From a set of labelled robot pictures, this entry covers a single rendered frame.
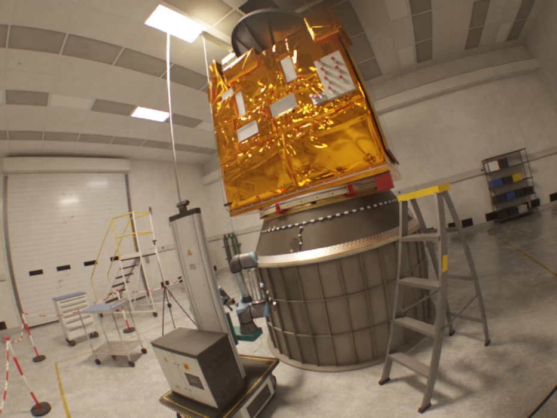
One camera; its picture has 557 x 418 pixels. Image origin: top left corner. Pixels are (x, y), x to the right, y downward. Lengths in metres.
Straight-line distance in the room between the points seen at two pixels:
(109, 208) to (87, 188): 1.09
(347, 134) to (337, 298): 1.47
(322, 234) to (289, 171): 0.75
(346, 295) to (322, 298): 0.21
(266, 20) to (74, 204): 7.67
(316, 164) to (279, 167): 0.42
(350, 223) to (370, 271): 0.47
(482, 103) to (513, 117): 1.17
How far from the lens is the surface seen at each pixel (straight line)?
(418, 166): 7.62
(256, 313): 1.89
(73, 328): 5.45
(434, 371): 1.80
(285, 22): 3.39
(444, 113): 8.05
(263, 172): 2.58
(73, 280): 8.50
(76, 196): 8.87
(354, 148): 2.15
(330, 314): 2.22
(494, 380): 2.19
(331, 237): 2.10
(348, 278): 2.10
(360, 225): 2.17
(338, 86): 2.35
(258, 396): 2.06
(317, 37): 2.71
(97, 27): 4.79
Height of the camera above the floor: 1.52
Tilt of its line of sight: 4 degrees up
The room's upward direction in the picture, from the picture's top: 13 degrees counter-clockwise
